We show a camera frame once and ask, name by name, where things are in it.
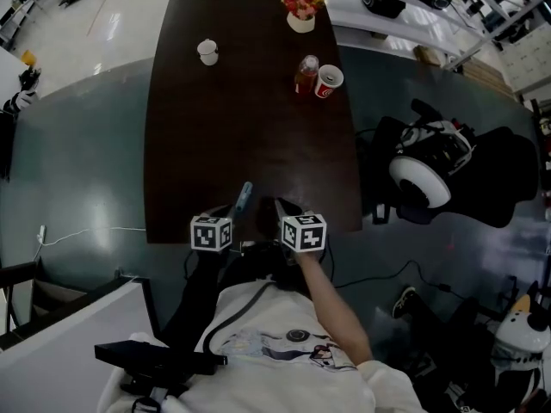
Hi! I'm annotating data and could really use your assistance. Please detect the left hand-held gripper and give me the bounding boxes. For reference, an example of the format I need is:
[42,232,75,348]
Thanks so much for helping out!
[189,204,236,255]

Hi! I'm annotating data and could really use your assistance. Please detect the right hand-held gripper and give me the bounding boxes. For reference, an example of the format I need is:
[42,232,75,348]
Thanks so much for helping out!
[274,197,328,267]

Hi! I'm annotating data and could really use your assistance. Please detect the person's left forearm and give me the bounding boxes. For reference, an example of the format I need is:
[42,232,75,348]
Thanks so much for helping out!
[161,250,236,352]

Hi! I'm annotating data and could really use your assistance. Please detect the person's right forearm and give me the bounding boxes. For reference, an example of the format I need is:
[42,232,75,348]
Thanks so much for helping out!
[296,250,374,367]

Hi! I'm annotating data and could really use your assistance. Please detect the dark brown table white legs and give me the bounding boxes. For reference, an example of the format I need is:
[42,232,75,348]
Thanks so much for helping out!
[143,0,362,244]

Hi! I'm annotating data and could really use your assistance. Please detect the red and white paper cup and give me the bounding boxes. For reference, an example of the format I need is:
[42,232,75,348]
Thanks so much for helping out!
[314,64,344,100]

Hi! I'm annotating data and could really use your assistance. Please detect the amber drink bottle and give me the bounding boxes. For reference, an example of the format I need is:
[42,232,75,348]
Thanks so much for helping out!
[294,54,320,97]

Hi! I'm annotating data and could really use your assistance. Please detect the white round helmet device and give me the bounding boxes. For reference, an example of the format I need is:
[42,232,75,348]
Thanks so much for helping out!
[388,116,477,209]

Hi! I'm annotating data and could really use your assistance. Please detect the white mug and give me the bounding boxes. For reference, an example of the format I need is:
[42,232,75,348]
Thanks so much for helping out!
[196,38,220,66]

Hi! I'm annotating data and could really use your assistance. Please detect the black chest-mounted device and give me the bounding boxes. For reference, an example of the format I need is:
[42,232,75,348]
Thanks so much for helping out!
[93,340,228,398]

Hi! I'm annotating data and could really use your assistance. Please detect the person's white printed shirt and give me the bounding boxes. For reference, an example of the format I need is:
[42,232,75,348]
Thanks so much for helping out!
[98,275,427,413]

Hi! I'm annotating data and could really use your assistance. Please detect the white pot of red flowers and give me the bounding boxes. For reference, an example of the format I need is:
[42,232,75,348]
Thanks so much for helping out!
[281,0,326,34]

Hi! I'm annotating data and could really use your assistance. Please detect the cardboard box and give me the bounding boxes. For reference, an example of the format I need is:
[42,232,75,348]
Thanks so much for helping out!
[412,44,443,66]

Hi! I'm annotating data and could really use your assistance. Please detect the white shelving unit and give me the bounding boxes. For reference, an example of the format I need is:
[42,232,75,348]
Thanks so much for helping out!
[270,0,546,71]

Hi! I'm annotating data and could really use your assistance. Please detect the white partition panel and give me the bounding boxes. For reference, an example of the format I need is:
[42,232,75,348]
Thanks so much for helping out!
[0,280,163,413]

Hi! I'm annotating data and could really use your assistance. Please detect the black office chair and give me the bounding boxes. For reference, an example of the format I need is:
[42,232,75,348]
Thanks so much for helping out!
[356,116,539,230]

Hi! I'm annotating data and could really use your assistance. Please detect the black screen on cart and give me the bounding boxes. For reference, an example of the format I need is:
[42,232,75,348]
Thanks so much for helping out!
[0,109,18,180]

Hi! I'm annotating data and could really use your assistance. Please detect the black round-ended speaker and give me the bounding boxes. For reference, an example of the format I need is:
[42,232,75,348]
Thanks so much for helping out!
[360,0,406,19]

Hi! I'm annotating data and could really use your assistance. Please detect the black floor cable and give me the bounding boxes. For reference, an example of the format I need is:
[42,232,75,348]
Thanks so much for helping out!
[326,234,509,313]

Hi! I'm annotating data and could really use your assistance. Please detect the white floor cable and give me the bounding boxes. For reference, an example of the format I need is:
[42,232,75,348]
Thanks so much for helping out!
[32,225,147,266]

